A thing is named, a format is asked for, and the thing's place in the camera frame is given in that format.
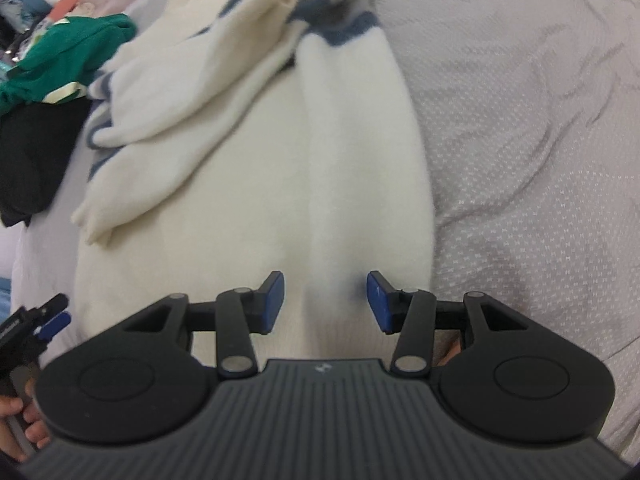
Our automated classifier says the person's left hand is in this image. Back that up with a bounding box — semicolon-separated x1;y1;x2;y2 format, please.
0;377;52;462

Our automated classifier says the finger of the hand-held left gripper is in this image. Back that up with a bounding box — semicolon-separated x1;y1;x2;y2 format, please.
36;311;72;343
22;293;69;322

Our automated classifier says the black garment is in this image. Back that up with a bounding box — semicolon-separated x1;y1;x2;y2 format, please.
0;95;93;228

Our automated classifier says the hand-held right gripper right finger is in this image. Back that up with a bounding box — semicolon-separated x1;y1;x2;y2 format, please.
366;270;532;377

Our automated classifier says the green sweatshirt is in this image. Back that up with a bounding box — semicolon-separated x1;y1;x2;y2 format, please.
0;14;137;116

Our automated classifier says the cream striped fuzzy sweater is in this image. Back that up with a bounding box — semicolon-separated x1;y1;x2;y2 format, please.
70;0;437;362

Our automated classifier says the orange box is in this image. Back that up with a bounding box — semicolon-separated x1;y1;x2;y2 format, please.
50;0;81;20

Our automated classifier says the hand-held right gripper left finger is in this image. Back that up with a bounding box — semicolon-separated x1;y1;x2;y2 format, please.
121;270;286;379

